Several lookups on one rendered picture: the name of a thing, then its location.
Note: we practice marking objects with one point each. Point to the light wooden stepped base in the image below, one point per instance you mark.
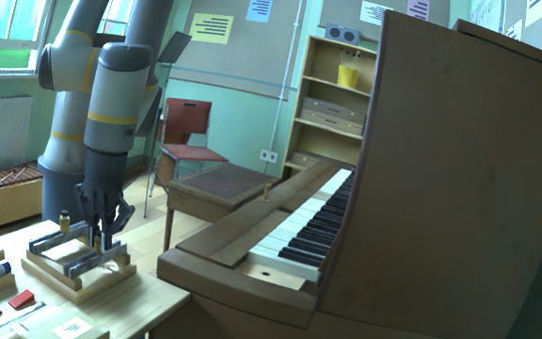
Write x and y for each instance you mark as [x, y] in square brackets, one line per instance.
[92, 282]

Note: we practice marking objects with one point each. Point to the black music stand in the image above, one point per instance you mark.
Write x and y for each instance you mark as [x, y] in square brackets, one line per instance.
[173, 47]

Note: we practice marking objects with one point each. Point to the white wall socket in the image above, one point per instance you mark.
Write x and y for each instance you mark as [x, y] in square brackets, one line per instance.
[268, 156]

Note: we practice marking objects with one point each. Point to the red-tipped mallet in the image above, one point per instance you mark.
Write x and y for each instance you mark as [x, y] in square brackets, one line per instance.
[20, 171]
[7, 176]

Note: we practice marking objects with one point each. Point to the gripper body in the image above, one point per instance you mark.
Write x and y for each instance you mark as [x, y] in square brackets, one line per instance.
[105, 169]

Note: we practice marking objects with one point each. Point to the grey notice board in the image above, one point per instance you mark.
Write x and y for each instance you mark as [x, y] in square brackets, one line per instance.
[393, 11]
[534, 19]
[247, 52]

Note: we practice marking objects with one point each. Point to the yellow fallboard bumper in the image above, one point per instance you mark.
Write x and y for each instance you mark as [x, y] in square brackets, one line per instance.
[266, 192]
[64, 223]
[97, 242]

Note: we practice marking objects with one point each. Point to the white framed window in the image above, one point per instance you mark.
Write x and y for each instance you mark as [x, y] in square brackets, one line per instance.
[3, 33]
[116, 14]

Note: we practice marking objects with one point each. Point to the wooden xylophone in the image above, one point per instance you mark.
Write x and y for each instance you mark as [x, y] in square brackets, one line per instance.
[3, 200]

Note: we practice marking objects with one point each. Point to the tan flat box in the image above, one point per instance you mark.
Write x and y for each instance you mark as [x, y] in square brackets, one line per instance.
[305, 158]
[329, 121]
[334, 107]

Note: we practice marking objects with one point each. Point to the white wall pipe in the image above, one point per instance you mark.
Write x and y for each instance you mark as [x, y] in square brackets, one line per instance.
[284, 80]

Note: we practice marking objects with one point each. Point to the light wooden shelf unit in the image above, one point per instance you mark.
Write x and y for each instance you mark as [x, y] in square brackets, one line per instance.
[327, 146]

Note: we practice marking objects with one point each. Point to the black and white keyboard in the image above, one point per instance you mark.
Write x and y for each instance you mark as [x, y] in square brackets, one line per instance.
[299, 230]

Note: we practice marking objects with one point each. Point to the yellow cup with sticks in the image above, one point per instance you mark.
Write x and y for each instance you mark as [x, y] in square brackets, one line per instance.
[347, 76]

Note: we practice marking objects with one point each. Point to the grey metal rails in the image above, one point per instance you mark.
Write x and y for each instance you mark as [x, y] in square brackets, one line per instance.
[87, 263]
[50, 238]

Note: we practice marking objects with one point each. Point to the tan wooden piano body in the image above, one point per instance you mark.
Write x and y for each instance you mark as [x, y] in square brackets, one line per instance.
[233, 287]

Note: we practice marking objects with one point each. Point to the red metal chair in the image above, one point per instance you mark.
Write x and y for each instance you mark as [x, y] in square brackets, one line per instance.
[188, 117]

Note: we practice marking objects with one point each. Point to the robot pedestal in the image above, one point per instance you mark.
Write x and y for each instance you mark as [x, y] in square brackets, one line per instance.
[59, 188]

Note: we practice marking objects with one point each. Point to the grey twin-speaker radio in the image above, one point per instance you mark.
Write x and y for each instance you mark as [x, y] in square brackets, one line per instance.
[342, 33]

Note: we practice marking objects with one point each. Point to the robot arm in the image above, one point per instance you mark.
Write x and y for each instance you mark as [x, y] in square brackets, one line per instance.
[116, 94]

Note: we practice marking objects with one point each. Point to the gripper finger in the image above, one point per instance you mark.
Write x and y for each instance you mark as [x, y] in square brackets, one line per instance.
[121, 214]
[84, 207]

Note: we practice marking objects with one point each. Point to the cardboard box with label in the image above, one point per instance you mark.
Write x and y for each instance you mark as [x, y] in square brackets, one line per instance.
[59, 325]

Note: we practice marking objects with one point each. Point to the brown wooden piano bench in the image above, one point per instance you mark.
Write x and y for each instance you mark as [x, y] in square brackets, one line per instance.
[219, 186]

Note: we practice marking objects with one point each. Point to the grey flat metal tool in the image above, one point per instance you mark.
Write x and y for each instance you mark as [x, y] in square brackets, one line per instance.
[12, 319]

